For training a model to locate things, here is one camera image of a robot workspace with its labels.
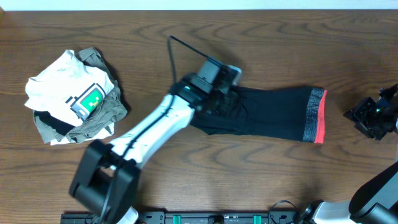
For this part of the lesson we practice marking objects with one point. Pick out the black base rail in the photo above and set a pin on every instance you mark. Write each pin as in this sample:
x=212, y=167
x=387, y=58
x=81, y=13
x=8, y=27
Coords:
x=214, y=218

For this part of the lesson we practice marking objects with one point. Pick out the olive green garment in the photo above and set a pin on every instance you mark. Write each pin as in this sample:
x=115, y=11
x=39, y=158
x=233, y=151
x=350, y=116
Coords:
x=100, y=123

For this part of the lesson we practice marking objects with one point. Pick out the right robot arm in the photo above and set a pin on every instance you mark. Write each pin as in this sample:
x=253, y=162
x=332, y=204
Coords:
x=376, y=200

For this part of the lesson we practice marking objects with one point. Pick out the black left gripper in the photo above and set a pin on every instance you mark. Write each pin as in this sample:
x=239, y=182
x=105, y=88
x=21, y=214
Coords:
x=228, y=101

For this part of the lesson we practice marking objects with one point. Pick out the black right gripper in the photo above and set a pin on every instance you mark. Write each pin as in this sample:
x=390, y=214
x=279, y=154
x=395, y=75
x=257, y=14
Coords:
x=362, y=115

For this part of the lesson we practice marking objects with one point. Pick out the black leggings grey waistband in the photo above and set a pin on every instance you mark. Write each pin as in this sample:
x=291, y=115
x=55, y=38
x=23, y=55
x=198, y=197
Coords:
x=296, y=114

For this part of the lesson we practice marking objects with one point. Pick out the black garment under shirt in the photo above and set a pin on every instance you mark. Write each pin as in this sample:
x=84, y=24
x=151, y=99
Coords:
x=46, y=123

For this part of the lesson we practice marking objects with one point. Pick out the white printed t-shirt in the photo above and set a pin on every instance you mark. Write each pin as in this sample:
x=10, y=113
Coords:
x=68, y=89

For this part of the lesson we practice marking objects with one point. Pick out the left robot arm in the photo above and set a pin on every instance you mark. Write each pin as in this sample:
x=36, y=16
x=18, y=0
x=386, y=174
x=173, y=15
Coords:
x=107, y=177

